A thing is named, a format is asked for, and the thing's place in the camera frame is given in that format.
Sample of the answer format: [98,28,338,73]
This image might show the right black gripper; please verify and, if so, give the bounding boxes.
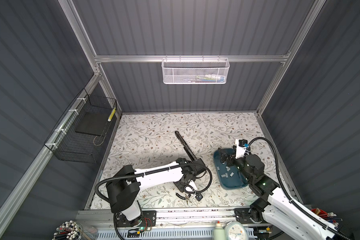
[218,144,253,184]

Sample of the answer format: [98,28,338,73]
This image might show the clear jar of markers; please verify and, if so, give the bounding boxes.
[52,220,99,240]

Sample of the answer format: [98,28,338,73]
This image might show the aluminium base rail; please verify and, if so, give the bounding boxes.
[76,207,236,230]

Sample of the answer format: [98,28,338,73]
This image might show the black wire basket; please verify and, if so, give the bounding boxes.
[45,90,118,164]

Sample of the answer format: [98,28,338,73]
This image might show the white glue bottle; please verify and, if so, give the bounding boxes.
[213,221,226,240]

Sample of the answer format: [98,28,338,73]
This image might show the white desk clock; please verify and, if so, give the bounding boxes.
[224,221,249,240]

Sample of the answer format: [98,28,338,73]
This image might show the yellow marker in basket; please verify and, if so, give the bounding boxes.
[107,108,116,122]

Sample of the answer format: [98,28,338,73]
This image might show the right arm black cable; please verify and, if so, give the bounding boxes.
[248,137,353,240]

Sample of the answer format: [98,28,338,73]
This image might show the black stapler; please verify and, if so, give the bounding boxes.
[175,131,198,162]

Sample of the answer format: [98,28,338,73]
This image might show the teal plastic tray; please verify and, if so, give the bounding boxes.
[213,150,248,190]

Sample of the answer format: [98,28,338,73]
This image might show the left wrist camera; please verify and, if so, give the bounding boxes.
[185,180,203,202]

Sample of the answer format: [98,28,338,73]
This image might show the black handled pliers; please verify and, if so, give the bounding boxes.
[176,193,191,205]

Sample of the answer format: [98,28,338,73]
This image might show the white wire mesh basket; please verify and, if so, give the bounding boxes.
[161,58,230,85]

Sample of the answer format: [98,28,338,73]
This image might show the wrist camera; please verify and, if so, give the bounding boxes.
[185,180,203,202]
[235,139,251,159]

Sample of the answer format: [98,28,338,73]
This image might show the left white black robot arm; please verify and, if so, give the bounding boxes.
[99,158,212,222]

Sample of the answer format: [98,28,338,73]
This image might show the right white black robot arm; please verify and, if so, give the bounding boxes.
[214,149,349,240]

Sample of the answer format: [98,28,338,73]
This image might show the red pencil cup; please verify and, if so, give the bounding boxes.
[311,208,337,223]

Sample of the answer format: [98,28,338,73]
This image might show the black pad in basket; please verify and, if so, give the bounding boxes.
[75,113,111,137]

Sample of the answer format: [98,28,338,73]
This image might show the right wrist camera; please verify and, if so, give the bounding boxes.
[235,139,251,159]

